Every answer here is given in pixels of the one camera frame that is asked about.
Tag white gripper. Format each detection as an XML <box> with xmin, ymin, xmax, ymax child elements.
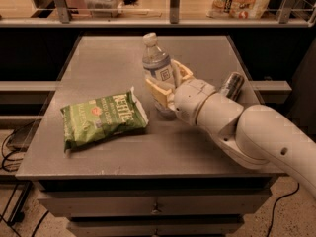
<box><xmin>145</xmin><ymin>59</ymin><xmax>216</xmax><ymax>125</ymax></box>

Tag clear plastic water bottle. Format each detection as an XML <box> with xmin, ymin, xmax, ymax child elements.
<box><xmin>141</xmin><ymin>32</ymin><xmax>178</xmax><ymax>119</ymax></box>

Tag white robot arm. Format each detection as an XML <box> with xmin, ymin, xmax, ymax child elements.
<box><xmin>144</xmin><ymin>60</ymin><xmax>316</xmax><ymax>197</ymax></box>

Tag silver metal can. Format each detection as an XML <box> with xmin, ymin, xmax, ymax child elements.
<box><xmin>219</xmin><ymin>72</ymin><xmax>245</xmax><ymax>101</ymax></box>

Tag green chips bag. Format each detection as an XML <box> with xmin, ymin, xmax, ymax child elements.
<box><xmin>61</xmin><ymin>87</ymin><xmax>149</xmax><ymax>151</ymax></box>

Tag grey table with drawers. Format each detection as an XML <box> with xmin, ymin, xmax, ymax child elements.
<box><xmin>17</xmin><ymin>35</ymin><xmax>283</xmax><ymax>237</ymax></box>

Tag clear plastic container on shelf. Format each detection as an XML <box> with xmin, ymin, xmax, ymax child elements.
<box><xmin>84</xmin><ymin>0</ymin><xmax>120</xmax><ymax>18</ymax></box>

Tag colourful snack bag on shelf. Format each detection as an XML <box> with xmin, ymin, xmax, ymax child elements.
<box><xmin>207</xmin><ymin>0</ymin><xmax>270</xmax><ymax>19</ymax></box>

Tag black cable on right floor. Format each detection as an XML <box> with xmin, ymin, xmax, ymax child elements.
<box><xmin>265</xmin><ymin>181</ymin><xmax>301</xmax><ymax>237</ymax></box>

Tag metal shelf rail frame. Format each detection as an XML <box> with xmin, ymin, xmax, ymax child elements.
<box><xmin>0</xmin><ymin>0</ymin><xmax>316</xmax><ymax>28</ymax></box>

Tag black cables on left floor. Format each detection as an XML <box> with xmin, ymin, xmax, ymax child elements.
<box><xmin>0</xmin><ymin>120</ymin><xmax>50</xmax><ymax>237</ymax></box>

